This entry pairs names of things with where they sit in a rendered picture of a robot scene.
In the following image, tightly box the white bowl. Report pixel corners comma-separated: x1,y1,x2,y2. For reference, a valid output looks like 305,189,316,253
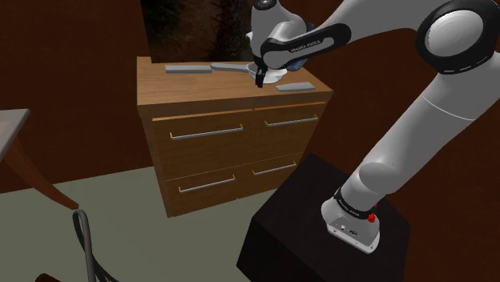
245,63,289,85

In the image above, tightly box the grey flat remote control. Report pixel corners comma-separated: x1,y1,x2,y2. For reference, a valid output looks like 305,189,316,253
164,63,213,75
275,81,317,93

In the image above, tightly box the wooden chest of drawers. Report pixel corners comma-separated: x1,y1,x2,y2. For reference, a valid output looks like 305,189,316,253
135,55,334,219

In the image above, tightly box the dark robot stand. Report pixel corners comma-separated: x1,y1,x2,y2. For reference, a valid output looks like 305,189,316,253
236,152,412,282

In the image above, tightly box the grey metal chair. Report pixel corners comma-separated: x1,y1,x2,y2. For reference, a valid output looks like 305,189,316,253
71,209,120,282

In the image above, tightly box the grey-topped wooden table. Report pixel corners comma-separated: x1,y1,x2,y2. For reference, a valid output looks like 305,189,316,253
0,107,80,211

